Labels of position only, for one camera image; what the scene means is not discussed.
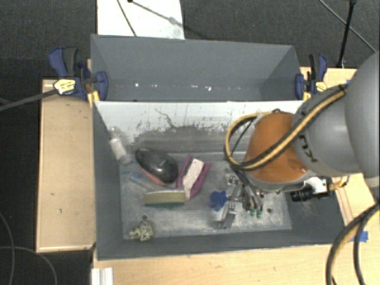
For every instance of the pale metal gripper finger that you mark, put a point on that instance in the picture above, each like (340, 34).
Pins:
(220, 213)
(229, 220)

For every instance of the small blue toy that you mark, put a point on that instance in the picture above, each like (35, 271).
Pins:
(218, 199)

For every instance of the purple and pink brush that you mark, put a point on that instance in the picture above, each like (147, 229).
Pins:
(194, 175)

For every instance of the yellow and green sponge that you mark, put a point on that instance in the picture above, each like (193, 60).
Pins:
(163, 198)

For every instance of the black computer mouse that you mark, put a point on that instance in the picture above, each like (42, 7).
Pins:
(158, 165)

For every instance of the yellow spotted toy animal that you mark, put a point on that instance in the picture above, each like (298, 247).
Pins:
(142, 231)

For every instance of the clear plastic bottle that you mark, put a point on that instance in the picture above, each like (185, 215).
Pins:
(118, 148)

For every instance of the grey metal bin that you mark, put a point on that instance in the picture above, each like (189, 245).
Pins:
(184, 70)

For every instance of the pale wood board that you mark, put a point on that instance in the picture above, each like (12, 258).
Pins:
(65, 165)

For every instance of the black cylinder on white bracket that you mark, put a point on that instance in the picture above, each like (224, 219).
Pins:
(308, 192)

